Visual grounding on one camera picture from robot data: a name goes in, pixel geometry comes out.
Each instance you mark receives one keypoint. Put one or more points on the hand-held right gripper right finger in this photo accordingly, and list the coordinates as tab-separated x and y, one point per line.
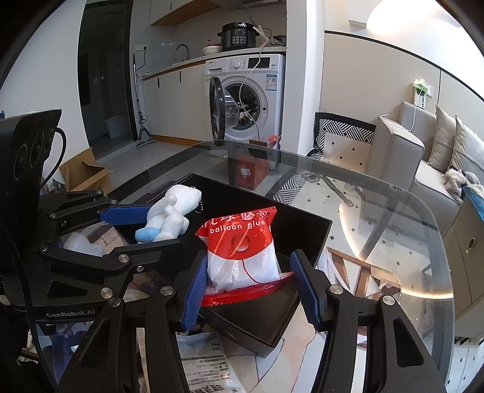
307	291

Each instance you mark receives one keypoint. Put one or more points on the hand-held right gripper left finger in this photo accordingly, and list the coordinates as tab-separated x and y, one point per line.
193	298

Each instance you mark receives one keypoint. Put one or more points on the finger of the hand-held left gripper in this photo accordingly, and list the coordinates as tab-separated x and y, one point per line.
151	254
124	214

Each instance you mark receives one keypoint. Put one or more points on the white plush toy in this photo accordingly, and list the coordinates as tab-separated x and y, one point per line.
172	211

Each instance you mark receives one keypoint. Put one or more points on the red and white plastic packet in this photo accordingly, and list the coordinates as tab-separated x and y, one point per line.
238	257

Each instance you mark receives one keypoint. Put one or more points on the black cardboard box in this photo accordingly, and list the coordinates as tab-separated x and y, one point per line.
264	223

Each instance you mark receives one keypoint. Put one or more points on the printed anime table mat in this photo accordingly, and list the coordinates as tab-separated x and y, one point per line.
351	274

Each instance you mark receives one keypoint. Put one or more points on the brown cardboard box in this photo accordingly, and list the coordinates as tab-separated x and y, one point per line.
81	170

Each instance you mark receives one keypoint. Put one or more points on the white printed plastic packet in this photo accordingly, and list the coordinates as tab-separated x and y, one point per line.
211	362

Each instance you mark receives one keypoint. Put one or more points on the flat mop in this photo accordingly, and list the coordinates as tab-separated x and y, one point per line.
143	132

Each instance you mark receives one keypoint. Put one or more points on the white bin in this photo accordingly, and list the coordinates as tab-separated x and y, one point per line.
117	126

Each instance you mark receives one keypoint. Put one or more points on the white kitchen base cabinets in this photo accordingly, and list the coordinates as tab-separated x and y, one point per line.
170	98

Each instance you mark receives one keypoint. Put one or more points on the red box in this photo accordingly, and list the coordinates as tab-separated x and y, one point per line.
251	170

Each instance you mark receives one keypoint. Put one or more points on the black white patterned chair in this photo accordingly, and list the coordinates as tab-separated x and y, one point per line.
346	145

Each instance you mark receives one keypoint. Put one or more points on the beige sofa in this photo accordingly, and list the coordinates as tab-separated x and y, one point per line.
400	151

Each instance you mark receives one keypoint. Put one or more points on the kitchen faucet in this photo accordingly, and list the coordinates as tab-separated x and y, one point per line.
183	49

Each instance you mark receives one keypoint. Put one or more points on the grey fuzzy cloth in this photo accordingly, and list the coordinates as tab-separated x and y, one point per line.
455	179

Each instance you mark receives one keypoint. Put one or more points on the white bowl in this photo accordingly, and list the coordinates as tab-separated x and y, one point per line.
211	50

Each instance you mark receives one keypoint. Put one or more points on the white washing machine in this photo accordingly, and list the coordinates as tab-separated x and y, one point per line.
261	87

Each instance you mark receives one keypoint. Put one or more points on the blue flat item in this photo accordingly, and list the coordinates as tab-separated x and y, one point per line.
475	200

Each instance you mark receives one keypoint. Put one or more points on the grey cushion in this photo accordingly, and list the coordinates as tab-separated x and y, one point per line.
442	139
469	149

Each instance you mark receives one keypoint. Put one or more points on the black pressure cooker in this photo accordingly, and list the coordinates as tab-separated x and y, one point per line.
239	36

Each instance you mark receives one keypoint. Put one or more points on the white upper kitchen cabinet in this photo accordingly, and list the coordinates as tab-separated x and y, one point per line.
181	9

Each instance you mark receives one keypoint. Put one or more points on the wall charger with green plug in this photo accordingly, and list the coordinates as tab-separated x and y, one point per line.
420	90

